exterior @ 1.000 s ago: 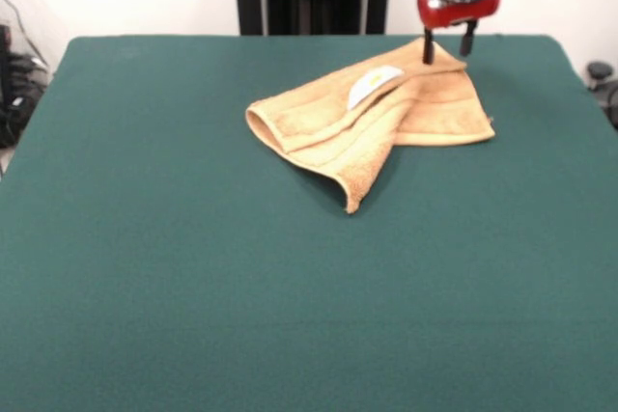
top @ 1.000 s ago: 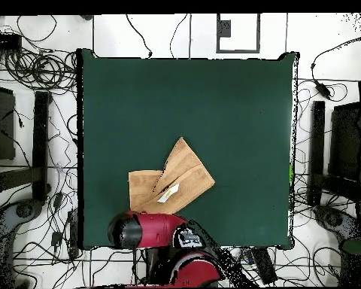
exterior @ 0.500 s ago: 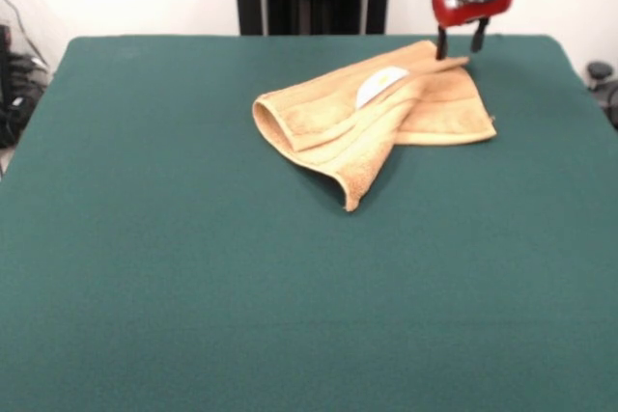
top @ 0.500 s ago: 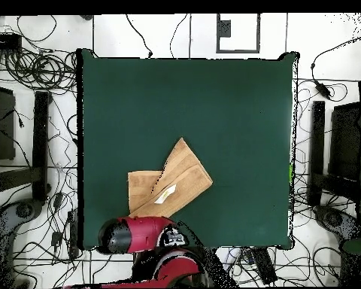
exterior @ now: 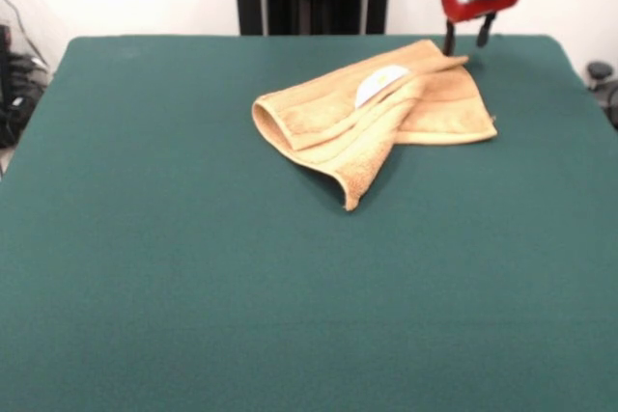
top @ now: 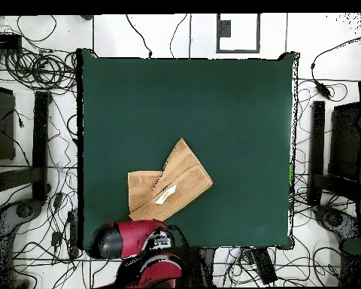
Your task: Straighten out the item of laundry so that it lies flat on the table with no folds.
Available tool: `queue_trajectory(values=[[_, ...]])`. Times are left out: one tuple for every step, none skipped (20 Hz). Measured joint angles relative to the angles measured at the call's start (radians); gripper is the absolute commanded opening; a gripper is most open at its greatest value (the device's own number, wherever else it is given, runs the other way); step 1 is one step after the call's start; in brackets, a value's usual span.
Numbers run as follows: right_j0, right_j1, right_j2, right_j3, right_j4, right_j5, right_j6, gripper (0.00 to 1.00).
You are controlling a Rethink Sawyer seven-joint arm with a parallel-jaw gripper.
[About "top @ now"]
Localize tan towel with white label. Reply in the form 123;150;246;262
126;137;214;222

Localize black electronics box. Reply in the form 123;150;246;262
0;33;23;51

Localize black power brick with cable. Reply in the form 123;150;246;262
310;35;349;102

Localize dark stand base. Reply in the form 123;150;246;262
0;198;45;245
312;204;361;239

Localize dark green table cloth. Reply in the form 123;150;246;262
77;48;300;251

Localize black power strip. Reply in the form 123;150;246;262
252;248;279;285

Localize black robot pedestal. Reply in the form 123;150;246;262
184;248;217;289

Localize grey rectangular floor frame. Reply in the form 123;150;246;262
215;13;262;54

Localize black floor bar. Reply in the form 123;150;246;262
307;100;326;207
32;90;53;202

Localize black cable with plug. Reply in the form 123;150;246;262
125;14;153;59

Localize coiled black cable bundle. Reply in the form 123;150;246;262
5;49;78;91

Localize dark flat panel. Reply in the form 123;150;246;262
0;84;17;162
328;102;361;181

